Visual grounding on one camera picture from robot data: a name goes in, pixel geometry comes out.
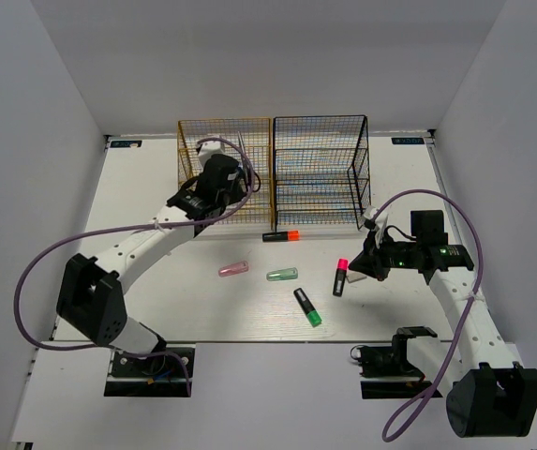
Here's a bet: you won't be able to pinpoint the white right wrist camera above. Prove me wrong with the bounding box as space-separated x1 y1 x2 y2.
363 204 388 248

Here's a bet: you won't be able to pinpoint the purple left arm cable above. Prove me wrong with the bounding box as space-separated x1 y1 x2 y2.
12 138 258 398

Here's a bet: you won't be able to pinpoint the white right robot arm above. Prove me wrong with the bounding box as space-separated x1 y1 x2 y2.
349 210 537 438

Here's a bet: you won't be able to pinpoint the black wire basket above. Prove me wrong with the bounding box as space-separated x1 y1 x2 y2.
272 114 371 231

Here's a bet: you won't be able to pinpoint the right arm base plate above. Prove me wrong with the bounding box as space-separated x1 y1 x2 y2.
350 345 431 400

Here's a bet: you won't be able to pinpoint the blue table label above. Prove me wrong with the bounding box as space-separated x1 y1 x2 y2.
110 140 142 148
391 137 425 145

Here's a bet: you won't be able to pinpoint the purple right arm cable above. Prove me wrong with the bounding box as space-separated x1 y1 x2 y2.
370 188 485 442

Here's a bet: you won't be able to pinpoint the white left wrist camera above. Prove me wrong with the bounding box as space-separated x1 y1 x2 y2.
196 140 224 169

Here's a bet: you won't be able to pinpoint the yellow wire basket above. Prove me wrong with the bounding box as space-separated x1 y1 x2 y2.
177 117 274 227

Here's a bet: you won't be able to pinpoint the white eraser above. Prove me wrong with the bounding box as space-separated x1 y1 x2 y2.
346 272 366 283

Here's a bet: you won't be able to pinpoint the right blue table label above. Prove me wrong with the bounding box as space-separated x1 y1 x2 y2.
391 137 425 145

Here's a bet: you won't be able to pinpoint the pink cap black highlighter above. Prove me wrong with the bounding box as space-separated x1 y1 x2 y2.
332 259 349 297

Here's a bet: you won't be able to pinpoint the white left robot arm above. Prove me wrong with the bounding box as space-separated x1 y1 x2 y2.
56 154 249 374

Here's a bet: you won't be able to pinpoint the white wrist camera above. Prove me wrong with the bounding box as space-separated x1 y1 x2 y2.
363 204 388 248
196 140 224 169

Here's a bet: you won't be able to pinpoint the black handled scissors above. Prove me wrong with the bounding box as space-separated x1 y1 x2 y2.
237 131 261 193

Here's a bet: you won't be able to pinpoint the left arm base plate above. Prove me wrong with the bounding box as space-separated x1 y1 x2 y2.
104 346 196 398

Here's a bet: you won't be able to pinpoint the green cap black highlighter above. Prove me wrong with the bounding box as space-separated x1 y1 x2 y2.
293 288 321 327

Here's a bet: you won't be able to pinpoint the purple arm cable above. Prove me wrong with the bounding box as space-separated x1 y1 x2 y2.
12 138 258 398
370 188 485 442

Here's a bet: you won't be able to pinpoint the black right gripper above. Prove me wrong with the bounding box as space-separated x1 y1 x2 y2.
349 227 421 280

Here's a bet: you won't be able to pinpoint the pink transparent correction tape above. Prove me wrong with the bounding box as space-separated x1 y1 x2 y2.
217 261 249 278

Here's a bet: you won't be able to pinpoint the left blue table label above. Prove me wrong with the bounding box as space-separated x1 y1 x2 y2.
110 140 142 148

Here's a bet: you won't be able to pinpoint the orange cap black highlighter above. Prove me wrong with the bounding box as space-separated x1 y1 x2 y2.
261 230 300 243

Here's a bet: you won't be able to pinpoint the green transparent correction tape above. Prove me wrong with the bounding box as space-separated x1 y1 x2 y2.
266 267 298 281

